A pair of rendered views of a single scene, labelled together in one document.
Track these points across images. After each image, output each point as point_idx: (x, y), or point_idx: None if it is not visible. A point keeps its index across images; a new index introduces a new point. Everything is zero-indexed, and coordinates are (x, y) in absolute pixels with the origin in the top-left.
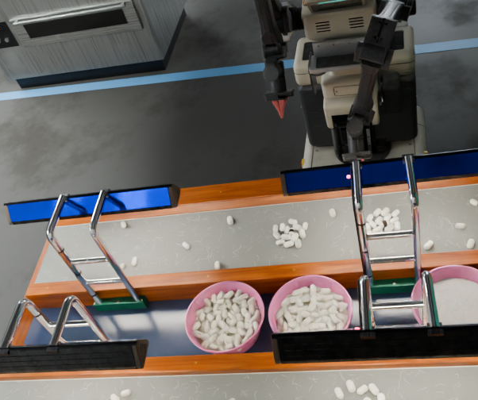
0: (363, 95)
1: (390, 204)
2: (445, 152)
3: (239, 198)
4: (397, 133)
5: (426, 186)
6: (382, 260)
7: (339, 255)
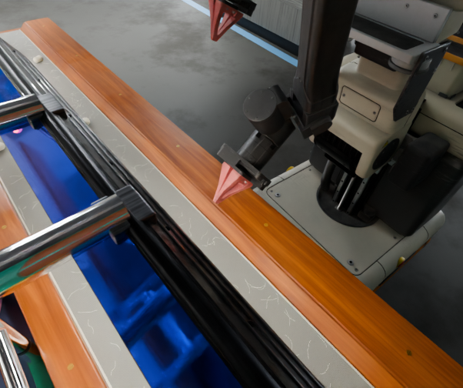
0: (304, 39)
1: (224, 274)
2: (224, 331)
3: (119, 112)
4: (391, 216)
5: (300, 306)
6: None
7: (74, 269)
